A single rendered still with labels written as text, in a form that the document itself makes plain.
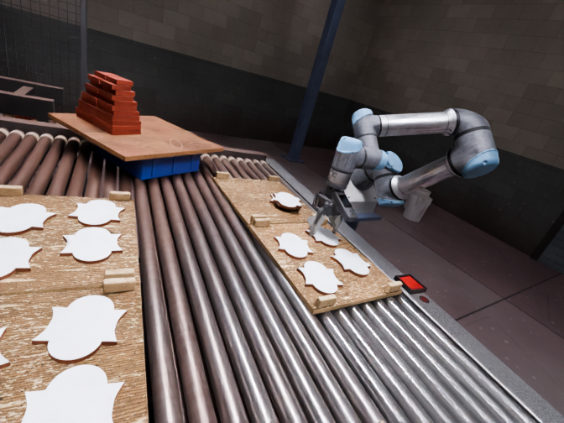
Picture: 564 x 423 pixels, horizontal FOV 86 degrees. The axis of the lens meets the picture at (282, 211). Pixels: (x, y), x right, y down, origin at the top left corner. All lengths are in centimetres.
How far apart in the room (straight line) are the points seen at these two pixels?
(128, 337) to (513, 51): 605
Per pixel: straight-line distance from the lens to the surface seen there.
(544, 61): 598
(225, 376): 63
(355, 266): 100
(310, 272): 88
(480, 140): 125
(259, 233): 101
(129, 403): 58
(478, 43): 646
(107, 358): 63
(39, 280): 79
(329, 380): 69
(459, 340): 101
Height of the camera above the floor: 143
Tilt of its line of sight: 24 degrees down
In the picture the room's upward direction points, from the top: 17 degrees clockwise
